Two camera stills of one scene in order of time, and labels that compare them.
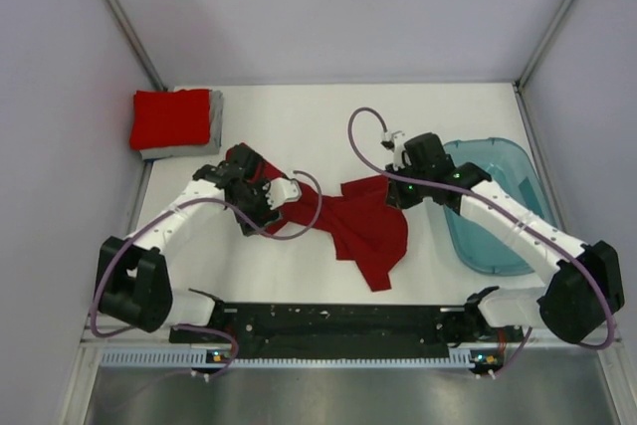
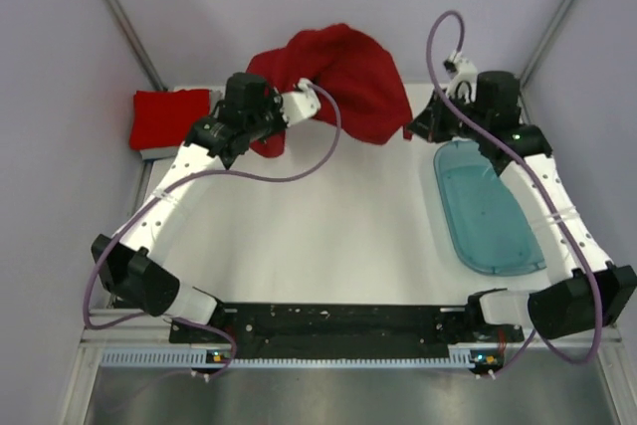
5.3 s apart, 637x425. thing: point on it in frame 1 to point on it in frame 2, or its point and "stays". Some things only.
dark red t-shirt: x=364 y=230 to x=355 y=68
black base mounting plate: x=270 y=330 stays
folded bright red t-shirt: x=162 y=118 stays
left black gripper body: x=255 y=205 to x=270 y=120
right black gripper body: x=407 y=194 to x=445 y=123
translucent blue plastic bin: x=510 y=166 stays
